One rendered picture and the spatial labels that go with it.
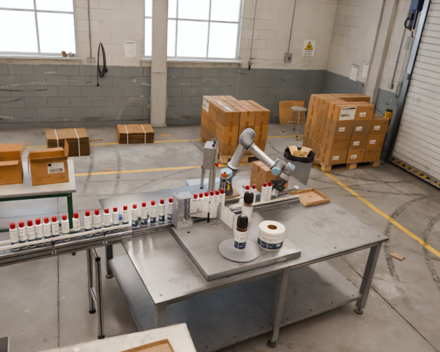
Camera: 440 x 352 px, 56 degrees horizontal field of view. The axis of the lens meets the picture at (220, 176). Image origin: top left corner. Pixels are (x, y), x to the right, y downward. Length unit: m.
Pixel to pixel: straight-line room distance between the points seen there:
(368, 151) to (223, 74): 3.42
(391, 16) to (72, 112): 6.19
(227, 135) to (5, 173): 3.67
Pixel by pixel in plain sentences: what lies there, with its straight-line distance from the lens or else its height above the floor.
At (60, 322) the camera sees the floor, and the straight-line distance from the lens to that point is 3.94.
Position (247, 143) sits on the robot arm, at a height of 1.43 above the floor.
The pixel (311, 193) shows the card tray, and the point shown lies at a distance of 4.35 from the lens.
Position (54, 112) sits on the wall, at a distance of 8.66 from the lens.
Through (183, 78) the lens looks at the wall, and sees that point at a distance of 8.81.
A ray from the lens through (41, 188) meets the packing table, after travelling 4.37.
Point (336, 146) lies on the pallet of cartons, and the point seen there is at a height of 0.47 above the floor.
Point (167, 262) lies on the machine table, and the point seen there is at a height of 0.83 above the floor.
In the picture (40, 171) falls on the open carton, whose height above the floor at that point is 0.92.
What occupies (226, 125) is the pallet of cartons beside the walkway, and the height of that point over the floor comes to 0.67.
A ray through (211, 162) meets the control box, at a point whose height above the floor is 1.35.
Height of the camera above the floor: 2.63
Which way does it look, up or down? 24 degrees down
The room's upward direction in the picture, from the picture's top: 5 degrees clockwise
